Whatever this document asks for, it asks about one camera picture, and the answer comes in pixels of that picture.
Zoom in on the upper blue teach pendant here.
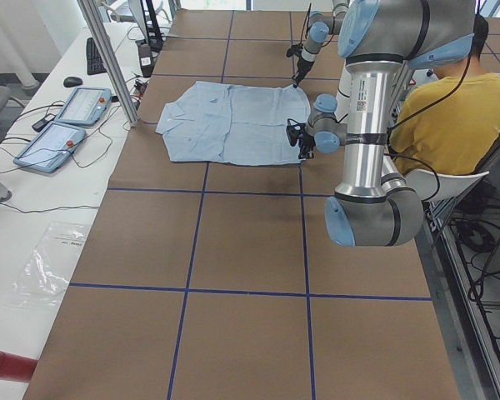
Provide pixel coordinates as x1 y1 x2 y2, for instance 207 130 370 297
55 86 112 127

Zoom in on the black keyboard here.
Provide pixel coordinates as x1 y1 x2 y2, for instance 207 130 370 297
86 37 107 76

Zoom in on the light blue button-up shirt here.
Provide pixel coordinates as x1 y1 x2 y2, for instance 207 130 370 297
156 81 310 166

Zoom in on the red cylinder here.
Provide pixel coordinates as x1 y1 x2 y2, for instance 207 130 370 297
0 351 38 383

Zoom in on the black computer mouse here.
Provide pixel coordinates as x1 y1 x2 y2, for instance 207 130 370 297
62 76 83 88

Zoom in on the grey aluminium frame post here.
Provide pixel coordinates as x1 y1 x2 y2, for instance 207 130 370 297
77 0 139 128

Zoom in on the clear plastic bag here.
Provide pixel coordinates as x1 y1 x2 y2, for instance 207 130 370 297
5 222 92 310

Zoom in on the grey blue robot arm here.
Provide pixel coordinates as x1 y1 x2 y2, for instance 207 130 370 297
286 1 350 88
286 1 478 246

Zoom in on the lower blue teach pendant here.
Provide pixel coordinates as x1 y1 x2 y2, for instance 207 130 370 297
13 122 87 173

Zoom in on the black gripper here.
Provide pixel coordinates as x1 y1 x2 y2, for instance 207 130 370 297
292 52 317 88
286 119 315 160

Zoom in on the person in yellow shirt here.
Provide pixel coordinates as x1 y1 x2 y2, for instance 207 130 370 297
389 16 500 175

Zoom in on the white chair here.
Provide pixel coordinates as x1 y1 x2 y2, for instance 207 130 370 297
405 169 489 202

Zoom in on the blue teach pendant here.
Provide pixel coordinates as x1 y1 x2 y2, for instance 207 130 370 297
55 86 112 127
13 122 87 173

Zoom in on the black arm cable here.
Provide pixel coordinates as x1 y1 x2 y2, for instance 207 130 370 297
286 3 313 58

